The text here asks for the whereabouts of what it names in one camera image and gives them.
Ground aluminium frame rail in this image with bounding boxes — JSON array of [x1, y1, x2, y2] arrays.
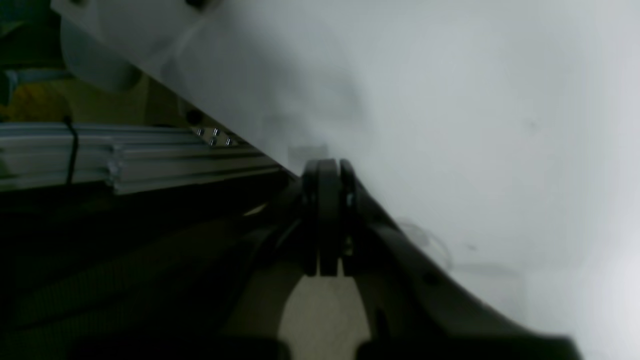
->
[[0, 122, 281, 195]]

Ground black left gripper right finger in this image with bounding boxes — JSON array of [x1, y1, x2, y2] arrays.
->
[[320, 159, 581, 360]]

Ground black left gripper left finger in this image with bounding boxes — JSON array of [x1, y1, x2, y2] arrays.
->
[[69, 160, 321, 360]]

